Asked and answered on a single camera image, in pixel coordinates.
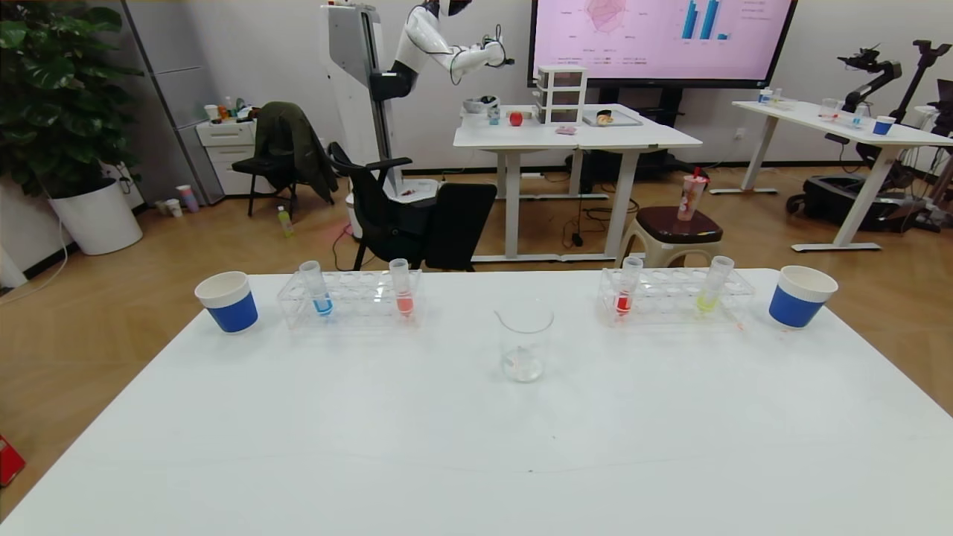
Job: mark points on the grey bowl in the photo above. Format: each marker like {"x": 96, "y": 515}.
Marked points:
{"x": 476, "y": 106}

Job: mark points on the small white cup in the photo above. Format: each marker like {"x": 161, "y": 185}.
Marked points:
{"x": 174, "y": 208}

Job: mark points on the blue and white paper cup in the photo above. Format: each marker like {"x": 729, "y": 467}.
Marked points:
{"x": 232, "y": 311}
{"x": 794, "y": 307}

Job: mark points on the white humanoid robot on stand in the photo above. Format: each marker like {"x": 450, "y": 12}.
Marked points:
{"x": 350, "y": 45}

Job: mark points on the large wall display screen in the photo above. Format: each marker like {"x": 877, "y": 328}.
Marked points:
{"x": 663, "y": 37}

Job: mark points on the olive green jacket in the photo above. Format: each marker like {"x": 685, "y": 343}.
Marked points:
{"x": 294, "y": 141}

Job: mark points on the yellow pigment test tube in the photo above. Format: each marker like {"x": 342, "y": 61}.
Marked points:
{"x": 709, "y": 300}

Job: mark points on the white double desk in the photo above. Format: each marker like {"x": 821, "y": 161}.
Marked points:
{"x": 573, "y": 138}

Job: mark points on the white plant pot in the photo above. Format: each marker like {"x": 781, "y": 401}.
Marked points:
{"x": 97, "y": 222}

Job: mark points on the large green leafy plant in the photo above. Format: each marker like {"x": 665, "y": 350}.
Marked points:
{"x": 52, "y": 97}

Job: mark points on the black four-legged chair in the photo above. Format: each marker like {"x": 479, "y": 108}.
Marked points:
{"x": 257, "y": 165}

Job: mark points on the white single desk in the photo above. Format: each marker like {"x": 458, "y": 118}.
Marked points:
{"x": 834, "y": 126}

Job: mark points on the grey tray with food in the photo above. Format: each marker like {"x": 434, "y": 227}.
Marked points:
{"x": 612, "y": 118}

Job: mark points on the tall grey metal locker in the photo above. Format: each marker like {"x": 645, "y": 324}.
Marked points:
{"x": 175, "y": 89}

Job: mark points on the drink cup with red straw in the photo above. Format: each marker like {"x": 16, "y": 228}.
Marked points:
{"x": 689, "y": 199}

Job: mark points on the clear plastic test tube rack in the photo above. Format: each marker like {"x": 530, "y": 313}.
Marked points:
{"x": 361, "y": 298}
{"x": 666, "y": 298}

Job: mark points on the red flat object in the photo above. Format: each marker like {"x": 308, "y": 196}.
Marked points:
{"x": 9, "y": 461}

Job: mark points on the small blue cup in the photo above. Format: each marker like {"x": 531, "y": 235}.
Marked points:
{"x": 884, "y": 126}

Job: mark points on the pink pigment test tube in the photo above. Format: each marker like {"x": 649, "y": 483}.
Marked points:
{"x": 404, "y": 301}

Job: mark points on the black office chair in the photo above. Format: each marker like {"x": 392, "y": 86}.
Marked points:
{"x": 394, "y": 219}

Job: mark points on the red pigment test tube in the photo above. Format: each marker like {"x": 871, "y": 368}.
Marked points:
{"x": 624, "y": 301}

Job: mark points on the purple stacked cups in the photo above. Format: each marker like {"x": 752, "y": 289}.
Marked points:
{"x": 187, "y": 198}

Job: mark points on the small clear drawer organizer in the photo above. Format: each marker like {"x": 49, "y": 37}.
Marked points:
{"x": 561, "y": 94}

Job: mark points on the blue pigment test tube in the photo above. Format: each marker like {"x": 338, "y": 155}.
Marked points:
{"x": 320, "y": 298}

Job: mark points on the white drawer cabinet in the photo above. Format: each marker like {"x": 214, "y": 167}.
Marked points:
{"x": 223, "y": 145}

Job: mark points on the black mobile robot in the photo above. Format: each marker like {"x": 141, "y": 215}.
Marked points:
{"x": 841, "y": 201}

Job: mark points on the green drink bottle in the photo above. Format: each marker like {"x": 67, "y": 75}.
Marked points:
{"x": 285, "y": 223}

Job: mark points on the brown topped plastic stool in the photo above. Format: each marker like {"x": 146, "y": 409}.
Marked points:
{"x": 674, "y": 225}

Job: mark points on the clear glass beaker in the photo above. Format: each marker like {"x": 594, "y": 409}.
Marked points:
{"x": 525, "y": 368}

